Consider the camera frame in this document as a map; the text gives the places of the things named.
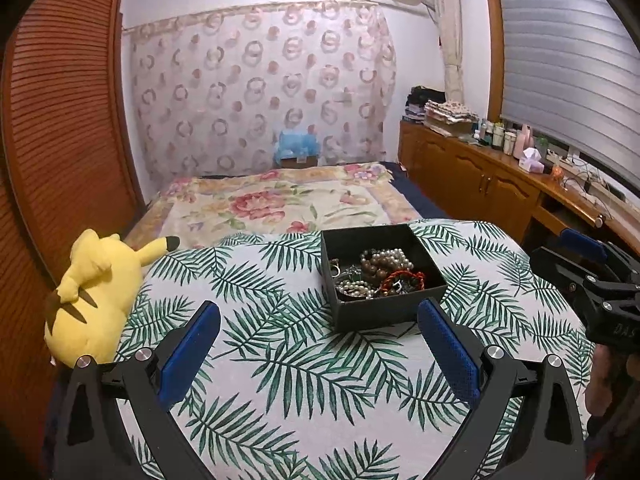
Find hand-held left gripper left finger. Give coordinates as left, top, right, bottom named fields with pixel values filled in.
left=52, top=300, right=222, bottom=480

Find white power strip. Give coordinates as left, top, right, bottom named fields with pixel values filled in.
left=550, top=157, right=626, bottom=202

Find blue plush toy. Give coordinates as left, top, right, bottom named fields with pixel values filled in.
left=274, top=129, right=321, bottom=161

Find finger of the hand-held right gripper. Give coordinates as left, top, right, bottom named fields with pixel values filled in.
left=559, top=228, right=608, bottom=263
left=529, top=246, right=617, bottom=311

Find dark blue bed sheet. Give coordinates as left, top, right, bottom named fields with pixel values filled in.
left=385, top=160, right=451, bottom=221

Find group of bottles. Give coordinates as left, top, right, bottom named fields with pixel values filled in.
left=475, top=117, right=534, bottom=156

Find grey window blind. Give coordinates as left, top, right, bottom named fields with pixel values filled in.
left=492, top=0, right=640, bottom=173

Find floral blanket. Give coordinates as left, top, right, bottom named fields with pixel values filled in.
left=122, top=162, right=416, bottom=251

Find wooden cabinet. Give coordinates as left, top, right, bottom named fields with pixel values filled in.
left=398, top=120, right=640, bottom=261

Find yellow plush toy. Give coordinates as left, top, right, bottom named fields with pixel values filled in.
left=44, top=228, right=181, bottom=367

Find black jewelry box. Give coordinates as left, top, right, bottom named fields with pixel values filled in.
left=320, top=223, right=448, bottom=334

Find circle-patterned curtain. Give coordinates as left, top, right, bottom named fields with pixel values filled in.
left=127, top=1, right=398, bottom=196

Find dark folded clothes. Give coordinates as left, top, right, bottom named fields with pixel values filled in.
left=403, top=86, right=446, bottom=122

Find person's right forearm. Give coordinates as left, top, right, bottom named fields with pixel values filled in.
left=585, top=400, right=640, bottom=480

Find cream pearl necklace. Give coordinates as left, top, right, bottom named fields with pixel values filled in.
left=367, top=247, right=414, bottom=274

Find white pearl bracelet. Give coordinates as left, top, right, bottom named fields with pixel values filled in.
left=335, top=280, right=381, bottom=302

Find person's right hand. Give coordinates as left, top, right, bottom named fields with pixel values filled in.
left=586, top=344, right=632, bottom=417

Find brown wooden bead bracelet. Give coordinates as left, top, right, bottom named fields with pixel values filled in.
left=359, top=256, right=392, bottom=283

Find red bead bracelet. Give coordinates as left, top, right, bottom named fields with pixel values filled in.
left=379, top=270, right=427, bottom=297

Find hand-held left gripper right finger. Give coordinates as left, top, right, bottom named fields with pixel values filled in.
left=417, top=297, right=587, bottom=480

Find tied white curtain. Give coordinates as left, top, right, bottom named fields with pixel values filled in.
left=430, top=0, right=476, bottom=106

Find stack of folded cloths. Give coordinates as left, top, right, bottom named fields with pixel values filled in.
left=425, top=100, right=481, bottom=127

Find pink tissue box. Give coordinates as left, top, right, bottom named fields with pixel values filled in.
left=518, top=147, right=545, bottom=175

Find wooden slatted wardrobe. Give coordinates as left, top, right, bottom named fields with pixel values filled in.
left=0, top=0, right=146, bottom=461

